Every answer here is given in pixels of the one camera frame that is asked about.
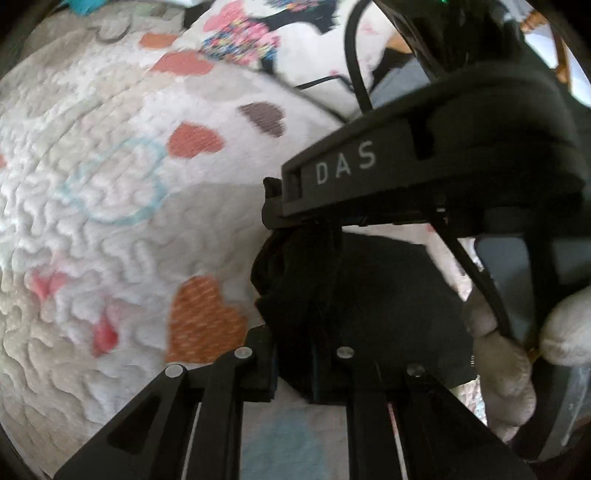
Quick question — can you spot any black cable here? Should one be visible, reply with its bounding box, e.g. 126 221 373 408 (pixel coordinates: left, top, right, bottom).
294 0 376 114

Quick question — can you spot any white gloved right hand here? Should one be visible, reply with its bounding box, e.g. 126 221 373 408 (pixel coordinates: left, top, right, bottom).
463 288 590 443

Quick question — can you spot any heart patterned quilt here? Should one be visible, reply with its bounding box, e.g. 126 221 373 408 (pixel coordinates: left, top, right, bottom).
1 2 341 479

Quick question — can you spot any silhouette print cushion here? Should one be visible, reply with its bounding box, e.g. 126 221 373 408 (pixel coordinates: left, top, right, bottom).
177 0 417 121

